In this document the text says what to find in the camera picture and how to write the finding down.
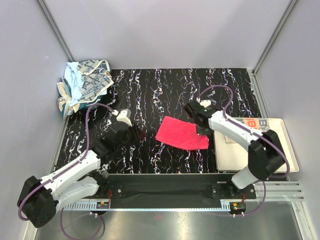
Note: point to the cream rabbit print towel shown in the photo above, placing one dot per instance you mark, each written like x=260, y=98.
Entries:
x=262, y=124

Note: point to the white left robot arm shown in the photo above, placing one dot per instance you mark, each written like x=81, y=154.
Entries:
x=41, y=198

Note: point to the red pink towel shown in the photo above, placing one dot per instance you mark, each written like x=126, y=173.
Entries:
x=180, y=134

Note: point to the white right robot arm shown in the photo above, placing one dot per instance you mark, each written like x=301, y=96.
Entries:
x=265, y=152

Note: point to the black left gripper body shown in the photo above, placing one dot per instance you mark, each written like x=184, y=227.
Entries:
x=131, y=137

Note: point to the teal patterned towel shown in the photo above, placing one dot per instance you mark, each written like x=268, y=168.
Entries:
x=64, y=101

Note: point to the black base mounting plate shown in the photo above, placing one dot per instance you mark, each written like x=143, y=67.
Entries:
x=214, y=185

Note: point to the navy cream patterned towel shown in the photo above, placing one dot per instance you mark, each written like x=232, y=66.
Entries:
x=96, y=79

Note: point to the white light blue towel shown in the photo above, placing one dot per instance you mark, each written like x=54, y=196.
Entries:
x=73, y=83

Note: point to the aluminium rail frame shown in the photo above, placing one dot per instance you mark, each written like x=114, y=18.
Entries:
x=278, y=212

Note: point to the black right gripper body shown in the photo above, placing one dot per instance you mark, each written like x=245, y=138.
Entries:
x=203, y=130

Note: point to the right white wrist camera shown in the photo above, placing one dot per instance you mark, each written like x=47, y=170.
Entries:
x=204, y=103

